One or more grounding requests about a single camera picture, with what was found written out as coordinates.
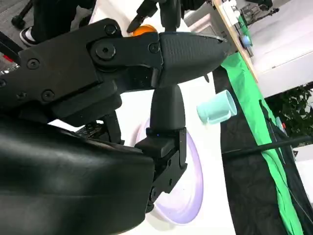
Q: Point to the green cloth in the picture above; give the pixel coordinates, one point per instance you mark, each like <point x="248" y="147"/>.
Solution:
<point x="247" y="98"/>

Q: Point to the wooden desk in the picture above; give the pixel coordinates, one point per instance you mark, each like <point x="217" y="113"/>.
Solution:
<point x="227" y="24"/>

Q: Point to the person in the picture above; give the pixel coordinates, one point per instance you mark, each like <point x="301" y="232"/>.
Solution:
<point x="53" y="17"/>

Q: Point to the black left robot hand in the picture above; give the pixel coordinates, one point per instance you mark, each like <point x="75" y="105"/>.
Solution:
<point x="171" y="14"/>

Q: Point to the white power strip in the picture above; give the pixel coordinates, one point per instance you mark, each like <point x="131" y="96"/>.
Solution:
<point x="231" y="9"/>

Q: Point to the small blue bottle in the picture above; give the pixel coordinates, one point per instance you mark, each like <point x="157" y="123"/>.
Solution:
<point x="245" y="40"/>

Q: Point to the orange and white bread roll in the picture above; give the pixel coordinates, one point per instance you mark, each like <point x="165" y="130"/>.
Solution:
<point x="144" y="30"/>

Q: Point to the dark green plant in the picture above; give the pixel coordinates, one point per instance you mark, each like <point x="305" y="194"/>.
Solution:
<point x="293" y="107"/>

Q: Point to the black backdrop cloth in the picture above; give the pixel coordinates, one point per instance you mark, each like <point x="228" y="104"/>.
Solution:
<point x="244" y="183"/>

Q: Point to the lilac plate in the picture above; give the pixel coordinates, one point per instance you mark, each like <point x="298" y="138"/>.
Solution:
<point x="190" y="183"/>

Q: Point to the pale green mug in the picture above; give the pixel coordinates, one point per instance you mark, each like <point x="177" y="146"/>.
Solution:
<point x="215" y="109"/>

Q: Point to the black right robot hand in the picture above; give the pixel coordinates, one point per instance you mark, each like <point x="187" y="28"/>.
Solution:
<point x="73" y="171"/>

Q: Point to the black wheeled stand leg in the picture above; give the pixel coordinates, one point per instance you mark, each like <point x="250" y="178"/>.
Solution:
<point x="18" y="21"/>

